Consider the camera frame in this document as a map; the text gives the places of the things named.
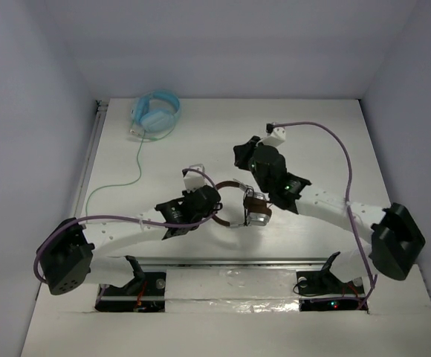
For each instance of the brown silver headphones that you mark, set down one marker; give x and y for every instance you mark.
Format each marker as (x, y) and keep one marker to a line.
(254, 204)

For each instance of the aluminium rail at table front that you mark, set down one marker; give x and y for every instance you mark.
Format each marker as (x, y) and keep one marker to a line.
(201, 261)

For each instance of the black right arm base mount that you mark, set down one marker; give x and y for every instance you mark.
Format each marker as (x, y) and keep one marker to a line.
(321, 291)

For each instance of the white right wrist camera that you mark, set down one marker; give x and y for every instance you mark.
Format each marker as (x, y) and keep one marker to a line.
(275, 135)

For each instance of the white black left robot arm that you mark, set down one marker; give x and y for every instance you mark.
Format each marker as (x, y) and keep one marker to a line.
(91, 249)

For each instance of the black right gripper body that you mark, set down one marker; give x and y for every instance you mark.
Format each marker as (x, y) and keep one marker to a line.
(246, 161)

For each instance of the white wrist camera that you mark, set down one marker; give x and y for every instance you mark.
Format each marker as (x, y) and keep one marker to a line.
(193, 177)
(275, 135)

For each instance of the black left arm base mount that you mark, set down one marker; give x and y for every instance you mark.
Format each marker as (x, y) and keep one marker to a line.
(144, 293)

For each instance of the aluminium rail at left wall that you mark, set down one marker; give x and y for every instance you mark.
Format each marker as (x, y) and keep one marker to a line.
(79, 195)

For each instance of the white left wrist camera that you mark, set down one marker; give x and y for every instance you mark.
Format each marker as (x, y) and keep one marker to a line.
(193, 177)

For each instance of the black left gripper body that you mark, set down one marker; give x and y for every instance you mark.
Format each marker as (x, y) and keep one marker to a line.
(208, 197)

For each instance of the light blue headphones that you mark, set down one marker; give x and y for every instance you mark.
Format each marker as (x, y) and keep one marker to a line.
(155, 112)

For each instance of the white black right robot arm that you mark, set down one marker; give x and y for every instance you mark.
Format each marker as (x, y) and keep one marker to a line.
(388, 239)

